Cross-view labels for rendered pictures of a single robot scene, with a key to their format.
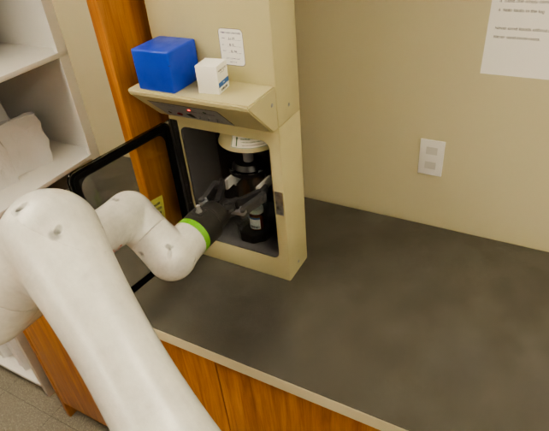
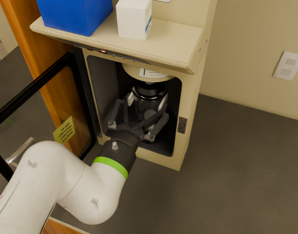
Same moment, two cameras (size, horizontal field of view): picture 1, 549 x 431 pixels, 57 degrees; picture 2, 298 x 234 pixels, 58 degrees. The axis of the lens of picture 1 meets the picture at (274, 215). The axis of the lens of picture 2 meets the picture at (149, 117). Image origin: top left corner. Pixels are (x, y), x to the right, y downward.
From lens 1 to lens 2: 0.64 m
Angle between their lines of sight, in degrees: 17
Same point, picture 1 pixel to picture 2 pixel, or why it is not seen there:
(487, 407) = not seen: outside the picture
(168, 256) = (95, 210)
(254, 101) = (191, 54)
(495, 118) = not seen: outside the picture
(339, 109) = (215, 22)
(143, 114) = (46, 42)
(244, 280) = (141, 171)
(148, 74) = (55, 12)
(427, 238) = (274, 125)
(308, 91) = not seen: hidden behind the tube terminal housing
